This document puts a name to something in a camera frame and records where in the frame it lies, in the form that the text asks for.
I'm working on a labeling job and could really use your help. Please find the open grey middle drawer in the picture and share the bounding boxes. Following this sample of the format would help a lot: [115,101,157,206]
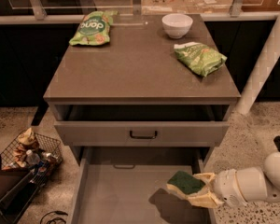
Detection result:
[68,147,217,224]

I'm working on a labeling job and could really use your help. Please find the grey drawer cabinet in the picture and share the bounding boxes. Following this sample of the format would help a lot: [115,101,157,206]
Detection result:
[44,15,240,158]

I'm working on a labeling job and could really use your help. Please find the grey top drawer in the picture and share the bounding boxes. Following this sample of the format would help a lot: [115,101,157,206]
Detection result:
[53,105,231,147]

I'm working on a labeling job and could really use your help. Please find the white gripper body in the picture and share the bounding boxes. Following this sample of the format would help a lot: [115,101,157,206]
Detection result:
[213,169,247,207]

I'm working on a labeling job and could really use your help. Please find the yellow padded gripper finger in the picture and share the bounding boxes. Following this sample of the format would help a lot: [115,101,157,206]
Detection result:
[193,173,216,184]
[186,191,224,208]

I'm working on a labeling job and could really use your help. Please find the green and yellow sponge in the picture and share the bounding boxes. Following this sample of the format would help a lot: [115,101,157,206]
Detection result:
[166,171,205,199]

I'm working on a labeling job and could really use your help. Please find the green snack bag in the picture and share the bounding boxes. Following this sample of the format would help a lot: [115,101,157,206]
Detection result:
[174,42,227,77]

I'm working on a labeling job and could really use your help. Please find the dark bin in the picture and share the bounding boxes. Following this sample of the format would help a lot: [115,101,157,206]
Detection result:
[0,154,36,224]

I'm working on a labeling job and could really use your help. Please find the plastic water bottle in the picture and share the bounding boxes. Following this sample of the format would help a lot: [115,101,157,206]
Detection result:
[26,149,40,166]

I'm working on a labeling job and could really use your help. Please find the wire basket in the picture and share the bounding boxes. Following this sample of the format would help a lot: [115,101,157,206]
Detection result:
[1,133,63,186]

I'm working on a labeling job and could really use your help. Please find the black cable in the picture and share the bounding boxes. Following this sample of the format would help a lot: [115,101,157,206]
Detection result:
[39,210,69,224]

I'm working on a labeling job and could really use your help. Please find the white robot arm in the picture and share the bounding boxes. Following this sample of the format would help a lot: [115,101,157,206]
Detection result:
[185,13,280,208]

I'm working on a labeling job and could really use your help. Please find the white ceramic bowl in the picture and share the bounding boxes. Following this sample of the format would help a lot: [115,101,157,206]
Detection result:
[161,13,193,39]

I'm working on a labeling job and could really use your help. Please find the crumpled paper bag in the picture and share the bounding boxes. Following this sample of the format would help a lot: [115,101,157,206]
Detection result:
[13,128,39,167]

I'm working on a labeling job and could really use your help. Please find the green chip bag with logo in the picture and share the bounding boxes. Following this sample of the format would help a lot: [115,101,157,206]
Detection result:
[69,10,118,46]

